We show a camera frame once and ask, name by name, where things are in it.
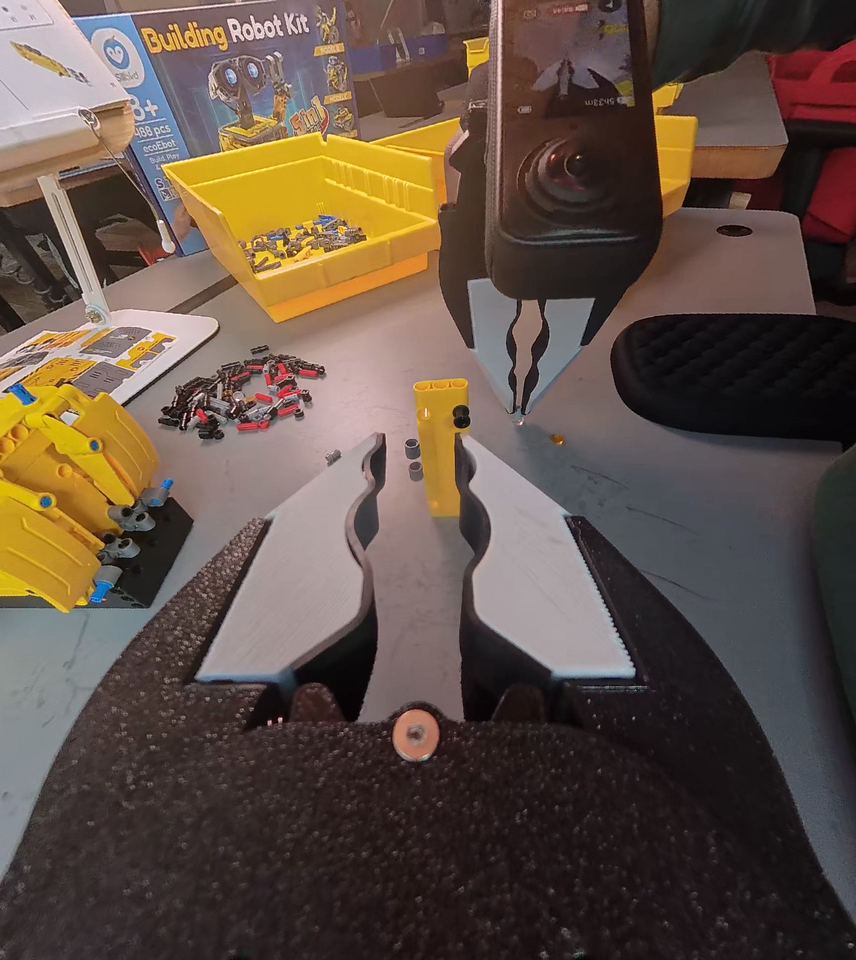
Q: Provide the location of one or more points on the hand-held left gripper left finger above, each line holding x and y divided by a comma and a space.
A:
285, 592

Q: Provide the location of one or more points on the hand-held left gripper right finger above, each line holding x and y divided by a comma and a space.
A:
548, 592

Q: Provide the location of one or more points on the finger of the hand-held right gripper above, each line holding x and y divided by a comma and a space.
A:
489, 322
566, 330

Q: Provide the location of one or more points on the black lego pin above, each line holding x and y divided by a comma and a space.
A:
461, 418

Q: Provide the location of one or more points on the yellow lego panel piece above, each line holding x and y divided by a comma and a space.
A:
435, 465

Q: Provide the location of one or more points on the pile of small lego connectors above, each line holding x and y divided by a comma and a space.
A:
240, 397

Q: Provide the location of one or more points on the yellow bin with lego parts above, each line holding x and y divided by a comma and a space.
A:
300, 285

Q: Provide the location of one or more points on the heap of blue grey lego parts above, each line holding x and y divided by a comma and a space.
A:
300, 240

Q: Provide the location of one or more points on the yellow lego vehicle model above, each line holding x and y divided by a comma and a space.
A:
37, 510

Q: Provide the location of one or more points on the lego instruction sheet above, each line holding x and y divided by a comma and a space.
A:
97, 352

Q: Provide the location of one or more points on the black mesh cushion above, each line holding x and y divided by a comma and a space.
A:
758, 375

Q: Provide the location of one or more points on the black chair armrest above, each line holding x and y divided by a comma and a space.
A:
825, 135

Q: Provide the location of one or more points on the instruction sheet on white stand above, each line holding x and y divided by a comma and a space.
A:
172, 330

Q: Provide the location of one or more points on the red and black object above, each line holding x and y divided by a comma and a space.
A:
848, 97

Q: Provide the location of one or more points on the dark blue printed box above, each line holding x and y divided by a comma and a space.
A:
195, 75

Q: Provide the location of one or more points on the white instruction booklet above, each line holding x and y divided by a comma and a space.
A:
15, 82

